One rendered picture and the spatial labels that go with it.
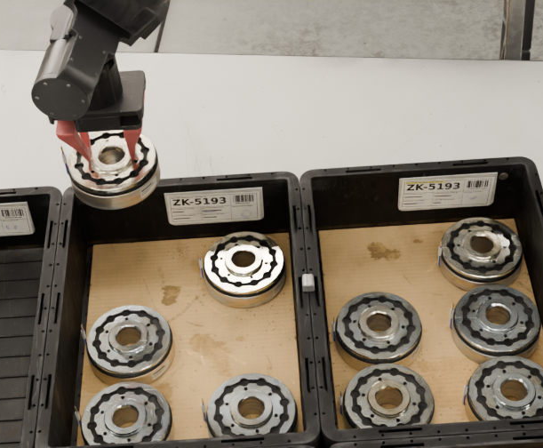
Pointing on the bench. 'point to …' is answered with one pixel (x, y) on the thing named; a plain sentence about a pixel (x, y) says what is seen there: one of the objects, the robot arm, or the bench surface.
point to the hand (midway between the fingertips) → (110, 151)
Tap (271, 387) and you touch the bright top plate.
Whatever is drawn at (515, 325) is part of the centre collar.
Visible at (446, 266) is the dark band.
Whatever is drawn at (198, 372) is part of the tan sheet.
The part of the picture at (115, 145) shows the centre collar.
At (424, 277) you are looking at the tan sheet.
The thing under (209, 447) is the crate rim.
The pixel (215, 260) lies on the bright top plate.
